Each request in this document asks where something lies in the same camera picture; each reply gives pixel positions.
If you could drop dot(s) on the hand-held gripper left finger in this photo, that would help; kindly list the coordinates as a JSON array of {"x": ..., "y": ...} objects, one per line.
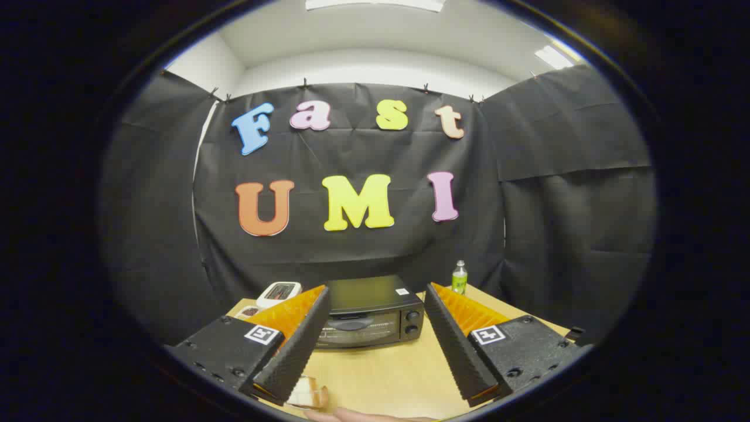
[{"x": 302, "y": 346}]

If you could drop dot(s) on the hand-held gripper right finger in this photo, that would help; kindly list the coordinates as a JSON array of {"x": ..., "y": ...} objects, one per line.
[{"x": 454, "y": 346}]

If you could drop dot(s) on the lettuce sandwich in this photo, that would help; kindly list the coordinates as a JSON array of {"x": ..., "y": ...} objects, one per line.
[{"x": 307, "y": 394}]

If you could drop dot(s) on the black toaster oven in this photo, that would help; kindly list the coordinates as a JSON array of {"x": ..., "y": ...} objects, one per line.
[{"x": 369, "y": 305}]

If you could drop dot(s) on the white pop-up toaster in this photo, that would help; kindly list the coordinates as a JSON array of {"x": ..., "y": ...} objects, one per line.
[{"x": 280, "y": 293}]

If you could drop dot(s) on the small white snack dish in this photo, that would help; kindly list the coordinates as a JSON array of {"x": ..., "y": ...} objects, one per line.
[{"x": 247, "y": 312}]

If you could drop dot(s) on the green label drink bottle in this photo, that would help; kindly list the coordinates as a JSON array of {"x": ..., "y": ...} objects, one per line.
[{"x": 459, "y": 280}]

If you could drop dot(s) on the black backdrop cloth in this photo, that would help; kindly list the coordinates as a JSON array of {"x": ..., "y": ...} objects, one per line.
[{"x": 363, "y": 252}]

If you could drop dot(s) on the ceiling light panel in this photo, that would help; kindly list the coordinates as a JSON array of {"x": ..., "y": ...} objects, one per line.
[
  {"x": 375, "y": 4},
  {"x": 554, "y": 57}
]

